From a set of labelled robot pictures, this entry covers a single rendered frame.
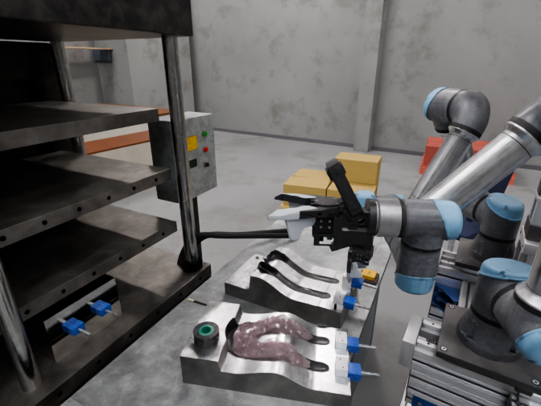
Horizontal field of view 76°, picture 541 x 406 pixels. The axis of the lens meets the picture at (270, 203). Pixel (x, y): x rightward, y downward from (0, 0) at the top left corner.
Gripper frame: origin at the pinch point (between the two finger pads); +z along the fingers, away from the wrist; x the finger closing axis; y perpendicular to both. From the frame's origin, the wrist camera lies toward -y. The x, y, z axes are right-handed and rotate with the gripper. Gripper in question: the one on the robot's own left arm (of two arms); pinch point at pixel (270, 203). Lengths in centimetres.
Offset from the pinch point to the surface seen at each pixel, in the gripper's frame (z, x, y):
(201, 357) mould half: 22, 19, 52
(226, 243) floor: 69, 259, 111
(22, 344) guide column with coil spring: 73, 14, 48
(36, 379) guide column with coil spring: 73, 16, 62
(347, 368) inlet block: -21, 22, 55
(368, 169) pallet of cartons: -80, 336, 43
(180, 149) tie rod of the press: 45, 74, -2
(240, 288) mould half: 18, 61, 53
